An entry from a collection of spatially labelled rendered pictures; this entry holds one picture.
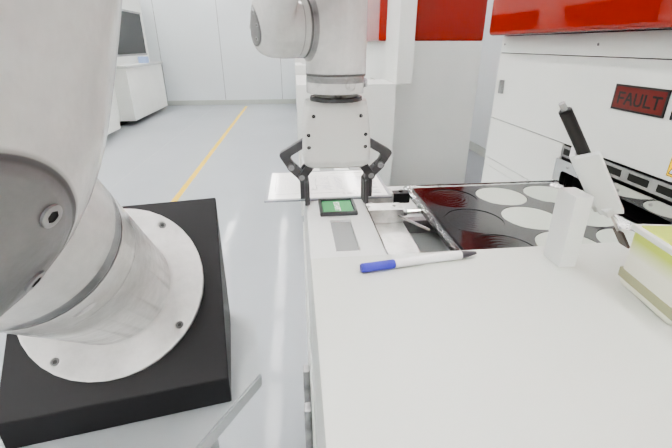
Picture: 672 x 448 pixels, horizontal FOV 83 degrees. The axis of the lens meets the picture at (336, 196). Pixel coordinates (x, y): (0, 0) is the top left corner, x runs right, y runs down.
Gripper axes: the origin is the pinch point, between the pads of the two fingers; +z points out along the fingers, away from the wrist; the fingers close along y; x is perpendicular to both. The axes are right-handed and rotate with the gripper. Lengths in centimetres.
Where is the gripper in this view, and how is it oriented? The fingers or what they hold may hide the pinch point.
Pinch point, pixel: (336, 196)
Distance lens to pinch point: 60.3
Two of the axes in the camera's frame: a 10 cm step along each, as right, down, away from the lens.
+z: 0.0, 9.3, 3.7
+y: -9.9, 0.4, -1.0
